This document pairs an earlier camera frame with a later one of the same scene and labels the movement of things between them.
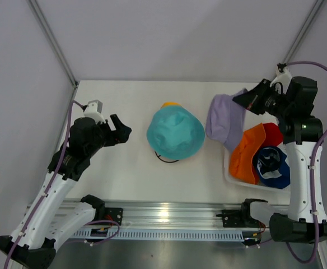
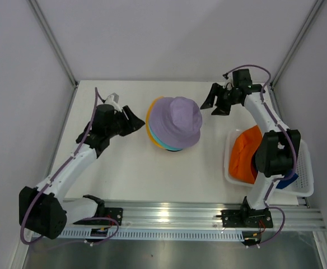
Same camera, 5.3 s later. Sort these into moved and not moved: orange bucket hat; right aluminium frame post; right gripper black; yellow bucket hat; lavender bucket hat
Moved: yellow bucket hat; right gripper black; lavender bucket hat
Not moved: right aluminium frame post; orange bucket hat
